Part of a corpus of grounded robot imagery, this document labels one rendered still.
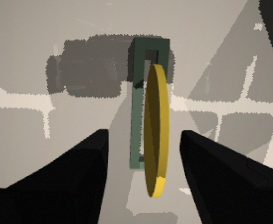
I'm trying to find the gold coin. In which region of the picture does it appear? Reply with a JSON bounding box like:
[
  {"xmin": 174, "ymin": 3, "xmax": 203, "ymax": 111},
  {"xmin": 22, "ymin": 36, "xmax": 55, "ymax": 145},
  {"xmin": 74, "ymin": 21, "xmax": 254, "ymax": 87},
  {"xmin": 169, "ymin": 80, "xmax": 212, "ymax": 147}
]
[{"xmin": 143, "ymin": 64, "xmax": 169, "ymax": 197}]

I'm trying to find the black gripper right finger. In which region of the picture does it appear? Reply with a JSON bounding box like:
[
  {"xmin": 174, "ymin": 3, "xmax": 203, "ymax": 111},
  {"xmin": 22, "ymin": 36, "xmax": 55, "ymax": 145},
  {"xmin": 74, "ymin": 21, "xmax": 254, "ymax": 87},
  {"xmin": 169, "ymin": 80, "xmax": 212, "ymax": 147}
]
[{"xmin": 180, "ymin": 129, "xmax": 273, "ymax": 224}]

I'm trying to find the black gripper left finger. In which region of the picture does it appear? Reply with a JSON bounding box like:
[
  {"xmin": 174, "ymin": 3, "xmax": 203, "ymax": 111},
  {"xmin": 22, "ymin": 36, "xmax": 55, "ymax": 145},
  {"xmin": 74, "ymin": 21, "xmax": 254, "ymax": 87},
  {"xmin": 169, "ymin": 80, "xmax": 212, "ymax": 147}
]
[{"xmin": 0, "ymin": 129, "xmax": 109, "ymax": 224}]

